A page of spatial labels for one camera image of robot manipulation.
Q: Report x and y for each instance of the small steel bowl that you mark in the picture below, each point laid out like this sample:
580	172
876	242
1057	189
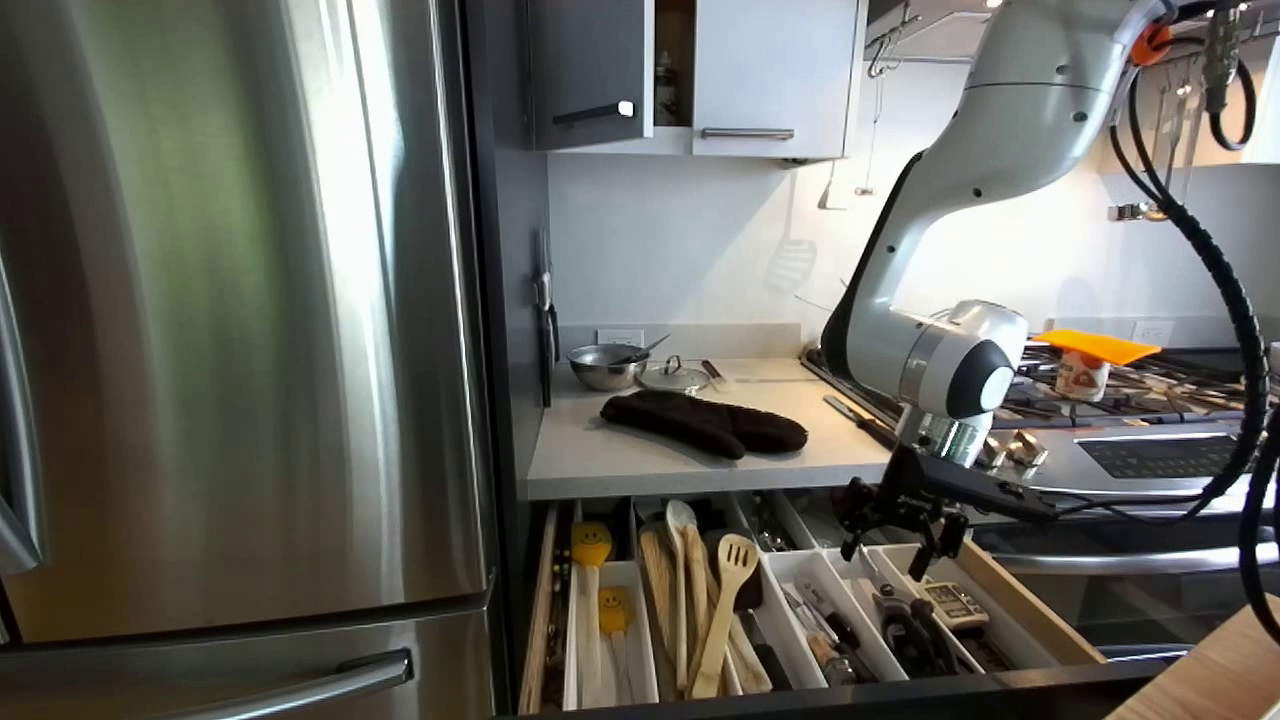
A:
604	365

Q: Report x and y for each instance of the round mesh strainer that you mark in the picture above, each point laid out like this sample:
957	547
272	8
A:
681	378

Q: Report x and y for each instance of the light wooden board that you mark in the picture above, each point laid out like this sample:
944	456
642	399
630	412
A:
1214	675

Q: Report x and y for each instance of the yellow silicone spatula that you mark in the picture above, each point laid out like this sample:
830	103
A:
594	543

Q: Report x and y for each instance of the wall cabinet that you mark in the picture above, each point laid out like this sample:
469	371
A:
774	67

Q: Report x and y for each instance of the pale wooden spoon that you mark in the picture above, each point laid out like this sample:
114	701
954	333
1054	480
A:
681	535

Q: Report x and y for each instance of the small yellow utensil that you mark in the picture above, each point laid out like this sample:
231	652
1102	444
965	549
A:
615	613

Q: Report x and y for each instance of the open cutlery drawer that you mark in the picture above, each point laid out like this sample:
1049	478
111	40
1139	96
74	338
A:
801	584

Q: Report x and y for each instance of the black oven mitt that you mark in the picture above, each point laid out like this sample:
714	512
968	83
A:
704	427

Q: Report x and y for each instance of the wooden slotted spatula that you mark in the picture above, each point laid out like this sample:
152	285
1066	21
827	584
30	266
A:
734	562

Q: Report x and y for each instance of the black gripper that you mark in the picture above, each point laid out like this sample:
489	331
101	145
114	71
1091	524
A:
921	489

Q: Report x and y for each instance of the steel gas range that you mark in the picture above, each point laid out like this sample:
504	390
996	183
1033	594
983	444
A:
1162	452

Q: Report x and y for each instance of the stainless steel refrigerator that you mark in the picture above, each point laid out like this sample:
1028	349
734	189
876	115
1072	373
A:
243	333

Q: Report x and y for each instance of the wooden kitchen drawer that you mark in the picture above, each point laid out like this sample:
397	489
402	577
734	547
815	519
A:
543	601

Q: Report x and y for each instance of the white slotted spatula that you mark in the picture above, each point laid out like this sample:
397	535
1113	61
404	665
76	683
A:
788	266

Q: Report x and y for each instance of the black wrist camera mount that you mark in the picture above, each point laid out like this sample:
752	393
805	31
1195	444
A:
1023	499

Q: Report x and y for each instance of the wooden flat utensil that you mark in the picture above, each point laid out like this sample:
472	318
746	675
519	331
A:
655	572

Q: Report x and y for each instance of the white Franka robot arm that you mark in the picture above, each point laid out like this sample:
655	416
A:
1014	92

